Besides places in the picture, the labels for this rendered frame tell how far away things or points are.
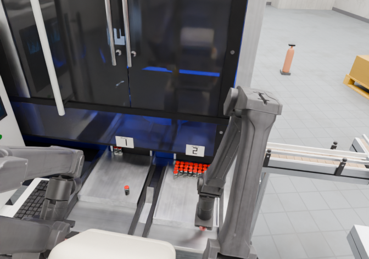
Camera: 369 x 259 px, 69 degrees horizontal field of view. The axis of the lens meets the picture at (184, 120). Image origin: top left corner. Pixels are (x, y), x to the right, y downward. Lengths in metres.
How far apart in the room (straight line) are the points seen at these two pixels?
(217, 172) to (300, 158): 0.76
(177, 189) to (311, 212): 1.55
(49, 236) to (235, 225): 0.40
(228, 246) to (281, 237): 1.74
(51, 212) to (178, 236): 0.54
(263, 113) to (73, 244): 0.43
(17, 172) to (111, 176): 0.97
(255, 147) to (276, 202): 2.00
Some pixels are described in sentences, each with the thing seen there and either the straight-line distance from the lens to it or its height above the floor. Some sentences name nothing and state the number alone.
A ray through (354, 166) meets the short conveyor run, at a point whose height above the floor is 0.93.
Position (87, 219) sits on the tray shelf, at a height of 0.88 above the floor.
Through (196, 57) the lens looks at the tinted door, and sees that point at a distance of 1.06.
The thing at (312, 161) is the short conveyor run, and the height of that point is 0.93.
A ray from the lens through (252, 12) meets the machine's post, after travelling 1.00.
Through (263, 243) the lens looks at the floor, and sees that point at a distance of 2.26.
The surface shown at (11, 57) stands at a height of 1.40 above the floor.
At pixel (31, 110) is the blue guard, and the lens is 1.46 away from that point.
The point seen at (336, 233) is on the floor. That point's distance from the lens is 2.55.
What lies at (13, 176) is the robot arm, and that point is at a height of 1.57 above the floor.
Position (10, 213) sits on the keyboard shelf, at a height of 0.80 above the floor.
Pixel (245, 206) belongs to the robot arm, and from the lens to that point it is 0.59.
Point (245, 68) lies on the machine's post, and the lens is 1.06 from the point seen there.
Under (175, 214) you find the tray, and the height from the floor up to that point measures 0.88.
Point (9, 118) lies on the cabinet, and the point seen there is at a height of 1.15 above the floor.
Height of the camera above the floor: 1.82
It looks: 33 degrees down
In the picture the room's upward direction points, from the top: 3 degrees clockwise
